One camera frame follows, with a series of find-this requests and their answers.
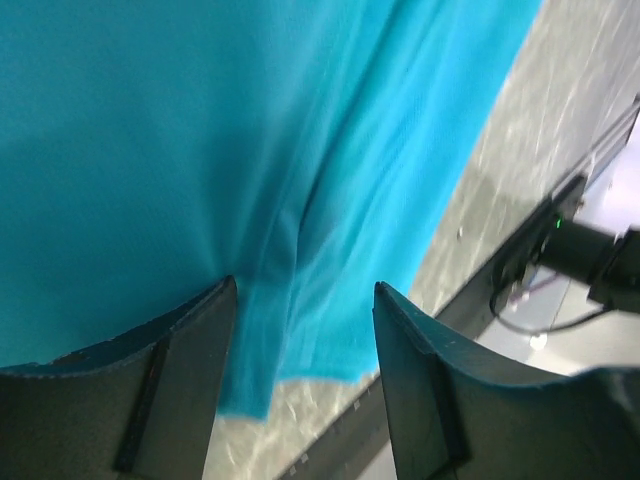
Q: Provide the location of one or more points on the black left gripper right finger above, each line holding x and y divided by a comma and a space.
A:
457, 410

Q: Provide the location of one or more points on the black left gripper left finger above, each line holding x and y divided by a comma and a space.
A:
138, 406

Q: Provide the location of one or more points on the teal t shirt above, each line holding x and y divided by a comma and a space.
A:
307, 148

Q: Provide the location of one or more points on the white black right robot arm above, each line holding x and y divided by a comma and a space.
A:
607, 264

